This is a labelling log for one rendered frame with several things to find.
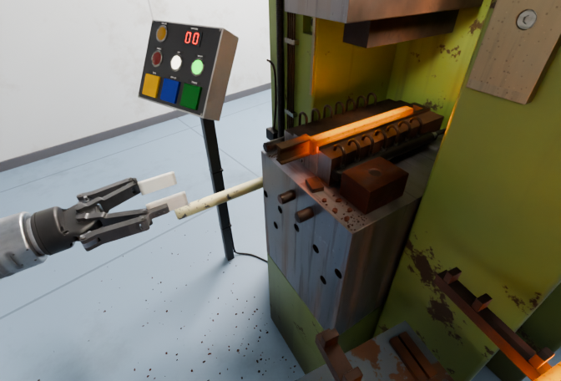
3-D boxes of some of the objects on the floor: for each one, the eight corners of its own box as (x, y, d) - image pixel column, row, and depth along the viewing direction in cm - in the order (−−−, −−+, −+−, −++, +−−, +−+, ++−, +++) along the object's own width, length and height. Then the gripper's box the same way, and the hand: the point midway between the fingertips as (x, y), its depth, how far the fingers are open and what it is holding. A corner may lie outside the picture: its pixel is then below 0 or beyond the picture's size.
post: (228, 261, 164) (192, 62, 101) (224, 256, 166) (189, 59, 104) (235, 257, 165) (203, 60, 103) (231, 253, 168) (199, 58, 106)
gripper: (51, 215, 57) (171, 177, 67) (48, 296, 43) (200, 231, 53) (31, 185, 52) (163, 149, 62) (21, 263, 39) (193, 200, 48)
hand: (165, 192), depth 56 cm, fingers open, 7 cm apart
